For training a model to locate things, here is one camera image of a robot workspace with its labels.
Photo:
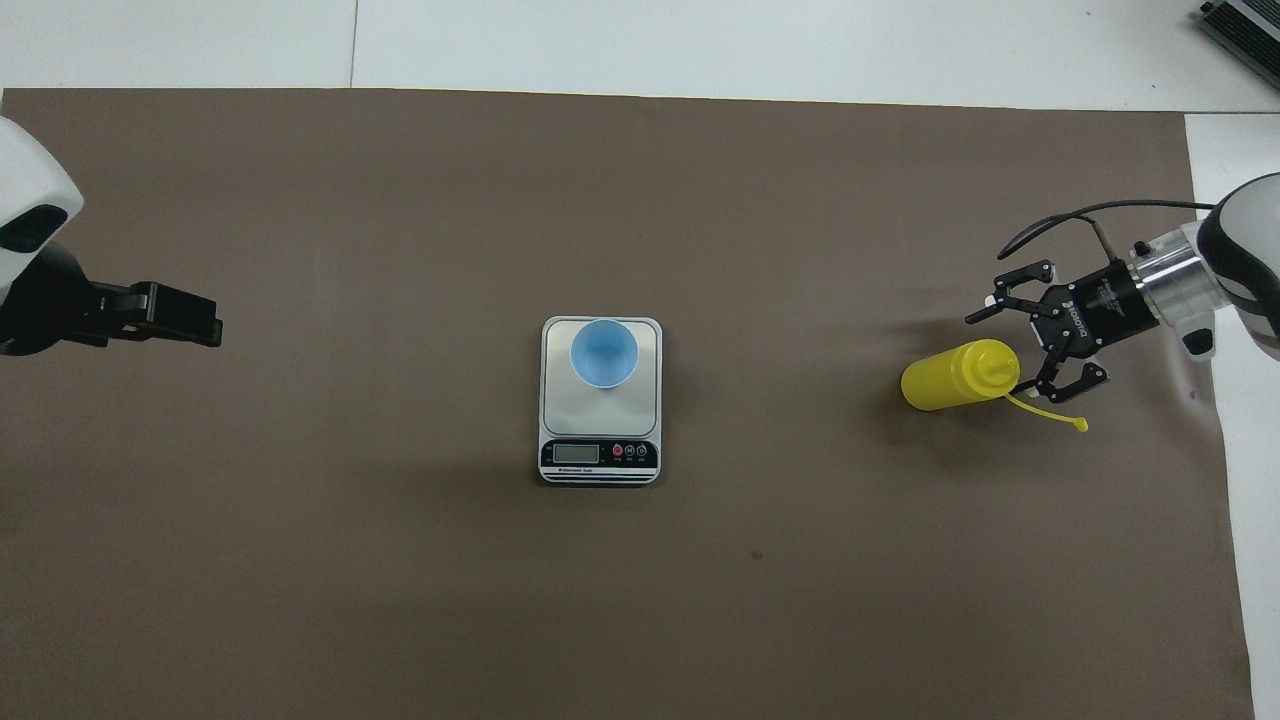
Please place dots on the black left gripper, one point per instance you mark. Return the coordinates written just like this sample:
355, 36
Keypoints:
45, 305

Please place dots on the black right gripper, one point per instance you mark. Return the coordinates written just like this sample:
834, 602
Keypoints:
1100, 305

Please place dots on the yellow squeeze bottle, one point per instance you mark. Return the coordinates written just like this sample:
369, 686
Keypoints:
945, 380

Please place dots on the light blue plastic cup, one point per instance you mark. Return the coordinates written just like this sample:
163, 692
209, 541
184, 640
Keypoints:
604, 352

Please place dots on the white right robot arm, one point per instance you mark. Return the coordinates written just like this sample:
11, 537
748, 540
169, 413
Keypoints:
1240, 250

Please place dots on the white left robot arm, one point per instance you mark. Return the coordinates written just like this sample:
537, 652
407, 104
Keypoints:
30, 190

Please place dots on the silver digital kitchen scale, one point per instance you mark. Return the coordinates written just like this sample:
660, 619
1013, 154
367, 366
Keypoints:
600, 440

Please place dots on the grey ribbed metal device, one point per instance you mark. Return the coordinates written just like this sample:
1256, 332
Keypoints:
1245, 30

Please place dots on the brown paper table mat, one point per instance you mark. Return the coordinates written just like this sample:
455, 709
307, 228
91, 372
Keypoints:
600, 200

